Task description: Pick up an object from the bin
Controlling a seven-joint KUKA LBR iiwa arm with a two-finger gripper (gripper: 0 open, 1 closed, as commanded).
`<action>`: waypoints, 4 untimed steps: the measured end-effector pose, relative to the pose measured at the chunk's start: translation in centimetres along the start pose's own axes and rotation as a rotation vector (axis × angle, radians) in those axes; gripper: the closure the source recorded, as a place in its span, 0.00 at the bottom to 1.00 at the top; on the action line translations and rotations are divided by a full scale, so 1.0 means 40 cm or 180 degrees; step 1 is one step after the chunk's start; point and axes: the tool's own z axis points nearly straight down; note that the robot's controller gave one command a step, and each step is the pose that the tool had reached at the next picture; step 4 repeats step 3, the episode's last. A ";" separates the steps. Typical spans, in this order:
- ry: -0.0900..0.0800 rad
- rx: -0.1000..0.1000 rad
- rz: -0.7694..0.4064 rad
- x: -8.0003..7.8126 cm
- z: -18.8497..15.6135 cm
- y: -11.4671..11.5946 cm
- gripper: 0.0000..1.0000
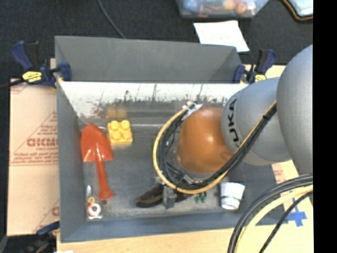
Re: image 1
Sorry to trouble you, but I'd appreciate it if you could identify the dark brown oblong object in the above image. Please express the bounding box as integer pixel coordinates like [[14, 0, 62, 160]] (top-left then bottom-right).
[[135, 184, 196, 208]]

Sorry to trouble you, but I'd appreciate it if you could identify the white paper cup green print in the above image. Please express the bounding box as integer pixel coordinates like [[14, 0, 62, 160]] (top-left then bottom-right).
[[219, 181, 246, 211]]

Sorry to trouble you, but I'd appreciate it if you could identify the yellow toy building block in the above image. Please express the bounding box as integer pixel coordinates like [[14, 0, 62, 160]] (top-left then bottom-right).
[[107, 119, 133, 145]]

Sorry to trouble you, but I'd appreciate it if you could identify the orange toy shovel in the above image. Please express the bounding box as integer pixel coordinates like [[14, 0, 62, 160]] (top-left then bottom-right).
[[80, 123, 115, 201]]

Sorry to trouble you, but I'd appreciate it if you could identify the brown cardboard board red print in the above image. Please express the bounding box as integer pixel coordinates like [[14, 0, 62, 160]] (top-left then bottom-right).
[[6, 58, 301, 237]]

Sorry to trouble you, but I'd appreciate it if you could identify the grey metal bin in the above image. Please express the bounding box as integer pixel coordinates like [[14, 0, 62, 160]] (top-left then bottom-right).
[[54, 35, 285, 244]]

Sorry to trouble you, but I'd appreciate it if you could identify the clear packet with white ring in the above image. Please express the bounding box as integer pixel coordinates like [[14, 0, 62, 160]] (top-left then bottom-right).
[[85, 185, 104, 220]]

